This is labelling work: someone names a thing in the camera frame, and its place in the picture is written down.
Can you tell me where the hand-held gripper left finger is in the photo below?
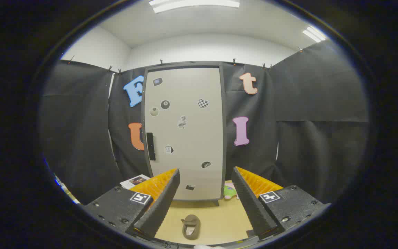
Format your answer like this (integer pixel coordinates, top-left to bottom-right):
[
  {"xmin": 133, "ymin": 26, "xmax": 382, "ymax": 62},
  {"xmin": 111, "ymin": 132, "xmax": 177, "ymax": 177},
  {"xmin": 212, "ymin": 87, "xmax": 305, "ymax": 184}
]
[{"xmin": 83, "ymin": 168, "xmax": 181, "ymax": 241}]

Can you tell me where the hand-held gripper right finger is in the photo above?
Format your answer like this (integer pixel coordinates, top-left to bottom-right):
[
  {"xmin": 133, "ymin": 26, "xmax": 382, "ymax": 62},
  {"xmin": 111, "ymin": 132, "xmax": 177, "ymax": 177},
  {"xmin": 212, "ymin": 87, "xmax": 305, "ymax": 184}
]
[{"xmin": 231, "ymin": 166, "xmax": 331, "ymax": 240}]

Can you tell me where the brown fuzzy shoe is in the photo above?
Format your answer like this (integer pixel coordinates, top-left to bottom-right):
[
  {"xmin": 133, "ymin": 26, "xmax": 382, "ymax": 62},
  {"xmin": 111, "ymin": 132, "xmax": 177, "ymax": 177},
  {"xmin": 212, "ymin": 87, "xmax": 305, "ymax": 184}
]
[{"xmin": 181, "ymin": 214, "xmax": 201, "ymax": 240}]

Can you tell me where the black door handle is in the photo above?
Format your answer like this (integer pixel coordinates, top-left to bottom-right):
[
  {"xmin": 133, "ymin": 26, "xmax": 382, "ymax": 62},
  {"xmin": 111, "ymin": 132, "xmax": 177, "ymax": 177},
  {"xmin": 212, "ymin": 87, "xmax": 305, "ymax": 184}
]
[{"xmin": 146, "ymin": 132, "xmax": 156, "ymax": 161}]

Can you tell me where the grey shoe cabinet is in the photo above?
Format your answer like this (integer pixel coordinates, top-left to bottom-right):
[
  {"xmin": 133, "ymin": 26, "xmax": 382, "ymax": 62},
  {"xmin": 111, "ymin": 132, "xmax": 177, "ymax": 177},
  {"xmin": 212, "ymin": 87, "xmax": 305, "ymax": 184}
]
[{"xmin": 141, "ymin": 62, "xmax": 228, "ymax": 206}]

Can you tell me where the green pink plush toy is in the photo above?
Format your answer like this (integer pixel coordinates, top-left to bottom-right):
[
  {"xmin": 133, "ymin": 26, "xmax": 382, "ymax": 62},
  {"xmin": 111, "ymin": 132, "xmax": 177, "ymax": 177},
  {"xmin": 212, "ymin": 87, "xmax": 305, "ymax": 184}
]
[{"xmin": 223, "ymin": 182, "xmax": 240, "ymax": 200}]

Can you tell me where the white book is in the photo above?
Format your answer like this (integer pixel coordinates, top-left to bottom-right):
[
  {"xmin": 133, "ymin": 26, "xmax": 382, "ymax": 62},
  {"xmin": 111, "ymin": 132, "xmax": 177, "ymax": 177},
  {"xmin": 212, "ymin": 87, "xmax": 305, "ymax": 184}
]
[{"xmin": 120, "ymin": 174, "xmax": 150, "ymax": 190}]

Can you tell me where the black backdrop cloth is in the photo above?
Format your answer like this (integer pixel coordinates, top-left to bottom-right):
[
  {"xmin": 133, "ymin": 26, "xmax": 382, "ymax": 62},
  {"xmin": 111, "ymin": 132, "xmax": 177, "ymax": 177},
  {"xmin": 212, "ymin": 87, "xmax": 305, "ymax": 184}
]
[{"xmin": 40, "ymin": 40, "xmax": 369, "ymax": 204}]

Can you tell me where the long ceiling light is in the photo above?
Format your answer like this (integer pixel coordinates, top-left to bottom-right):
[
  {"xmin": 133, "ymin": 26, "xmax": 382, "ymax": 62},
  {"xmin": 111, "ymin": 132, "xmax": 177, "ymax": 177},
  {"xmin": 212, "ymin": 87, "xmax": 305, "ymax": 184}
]
[{"xmin": 149, "ymin": 0, "xmax": 240, "ymax": 13}]

